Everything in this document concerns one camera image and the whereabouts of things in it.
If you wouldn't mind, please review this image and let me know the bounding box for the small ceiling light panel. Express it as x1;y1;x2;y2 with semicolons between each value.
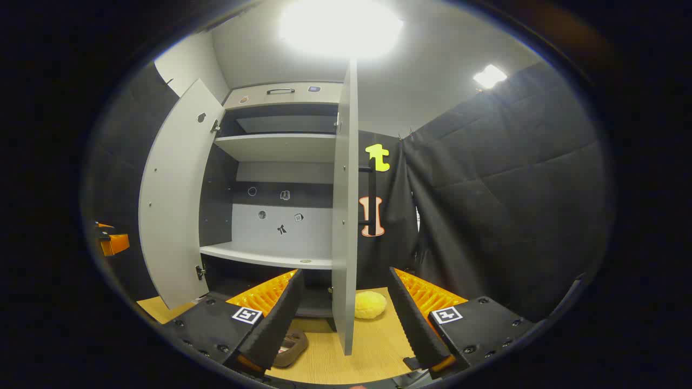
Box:
473;64;508;90

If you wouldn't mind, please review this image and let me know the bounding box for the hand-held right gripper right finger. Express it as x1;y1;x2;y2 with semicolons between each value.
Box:
388;267;536;379

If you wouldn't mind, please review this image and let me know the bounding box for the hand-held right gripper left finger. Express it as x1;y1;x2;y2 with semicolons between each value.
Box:
161;269;305;377

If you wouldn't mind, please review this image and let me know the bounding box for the grey cabinet drawer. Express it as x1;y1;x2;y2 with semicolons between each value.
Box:
224;81;344;111

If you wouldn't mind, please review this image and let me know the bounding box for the yellow plush ball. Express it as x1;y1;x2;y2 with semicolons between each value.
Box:
354;291;388;320

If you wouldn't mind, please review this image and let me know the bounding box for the grey cabinet door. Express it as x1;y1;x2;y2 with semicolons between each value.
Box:
331;58;359;357
138;78;225;310

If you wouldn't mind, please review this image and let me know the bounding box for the large ceiling light panel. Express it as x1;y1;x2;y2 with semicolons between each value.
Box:
278;0;404;60

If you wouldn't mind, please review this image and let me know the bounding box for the grey shoe cabinet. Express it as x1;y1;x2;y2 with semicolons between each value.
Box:
199;81;347;319

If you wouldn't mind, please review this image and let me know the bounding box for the brown fuzzy shoe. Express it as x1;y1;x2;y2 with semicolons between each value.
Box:
273;327;309;368

